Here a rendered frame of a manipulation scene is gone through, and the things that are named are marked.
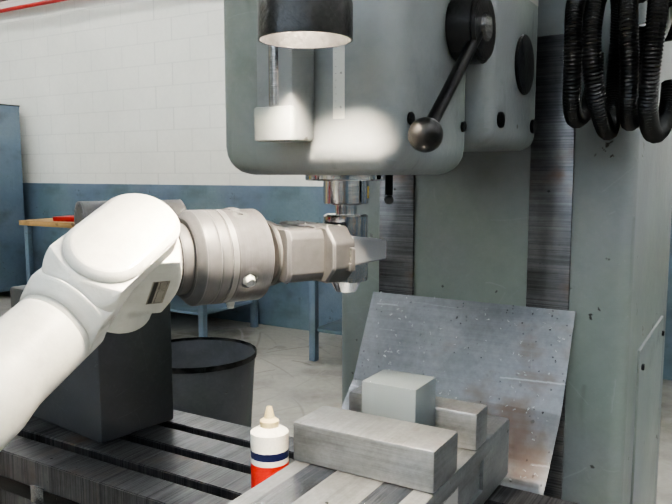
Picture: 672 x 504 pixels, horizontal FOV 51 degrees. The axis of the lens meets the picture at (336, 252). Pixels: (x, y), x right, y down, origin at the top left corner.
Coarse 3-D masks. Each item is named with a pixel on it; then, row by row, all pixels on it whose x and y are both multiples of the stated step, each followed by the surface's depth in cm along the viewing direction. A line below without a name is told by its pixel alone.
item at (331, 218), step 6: (324, 216) 73; (330, 216) 72; (336, 216) 72; (342, 216) 72; (348, 216) 72; (354, 216) 72; (360, 216) 72; (366, 216) 73; (324, 222) 73; (330, 222) 72; (336, 222) 72; (342, 222) 72; (348, 222) 72; (354, 222) 72; (360, 222) 72; (366, 222) 73
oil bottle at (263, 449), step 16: (272, 416) 74; (256, 432) 73; (272, 432) 73; (288, 432) 74; (256, 448) 73; (272, 448) 72; (288, 448) 74; (256, 464) 73; (272, 464) 73; (288, 464) 74; (256, 480) 73
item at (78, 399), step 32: (160, 320) 98; (96, 352) 91; (128, 352) 94; (160, 352) 98; (64, 384) 96; (96, 384) 91; (128, 384) 94; (160, 384) 99; (64, 416) 97; (96, 416) 92; (128, 416) 95; (160, 416) 99
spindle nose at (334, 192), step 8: (328, 184) 72; (336, 184) 71; (344, 184) 71; (352, 184) 71; (360, 184) 72; (368, 184) 73; (328, 192) 72; (336, 192) 71; (344, 192) 71; (352, 192) 71; (360, 192) 72; (328, 200) 72; (336, 200) 72; (344, 200) 71; (352, 200) 71; (360, 200) 72; (368, 200) 73
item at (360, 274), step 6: (348, 228) 72; (354, 228) 72; (360, 228) 72; (366, 228) 73; (354, 234) 72; (360, 234) 72; (366, 234) 73; (360, 264) 73; (366, 264) 73; (360, 270) 73; (366, 270) 74; (354, 276) 72; (360, 276) 73; (366, 276) 74; (336, 282) 73; (342, 282) 72; (348, 282) 72; (354, 282) 72
